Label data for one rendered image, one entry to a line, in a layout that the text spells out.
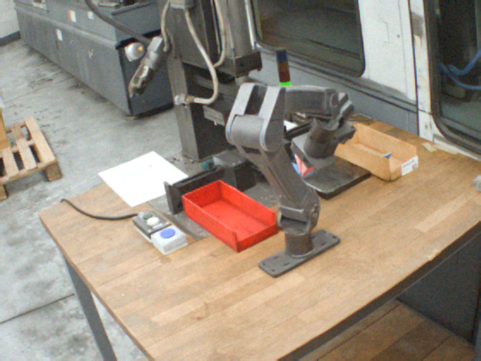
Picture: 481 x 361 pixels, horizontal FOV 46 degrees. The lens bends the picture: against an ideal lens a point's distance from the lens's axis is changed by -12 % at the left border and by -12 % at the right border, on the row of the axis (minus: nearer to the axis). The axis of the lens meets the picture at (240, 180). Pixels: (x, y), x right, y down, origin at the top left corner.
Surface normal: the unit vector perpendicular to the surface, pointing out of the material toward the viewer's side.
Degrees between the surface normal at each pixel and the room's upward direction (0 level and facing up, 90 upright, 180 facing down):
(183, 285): 0
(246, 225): 0
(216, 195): 90
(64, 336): 0
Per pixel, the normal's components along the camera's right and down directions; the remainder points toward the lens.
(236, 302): -0.14, -0.88
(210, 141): 0.56, 0.31
